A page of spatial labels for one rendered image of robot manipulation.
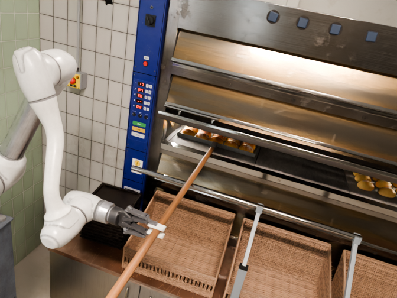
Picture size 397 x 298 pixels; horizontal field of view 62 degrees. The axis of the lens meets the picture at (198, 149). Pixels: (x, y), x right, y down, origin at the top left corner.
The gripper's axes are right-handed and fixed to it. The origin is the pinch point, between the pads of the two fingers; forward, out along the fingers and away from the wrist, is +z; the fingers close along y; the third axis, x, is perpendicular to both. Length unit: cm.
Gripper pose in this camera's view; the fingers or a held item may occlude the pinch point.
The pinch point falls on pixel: (156, 229)
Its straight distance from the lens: 139.8
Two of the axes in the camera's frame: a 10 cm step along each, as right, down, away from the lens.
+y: -1.8, 8.9, 4.1
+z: 9.4, 2.7, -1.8
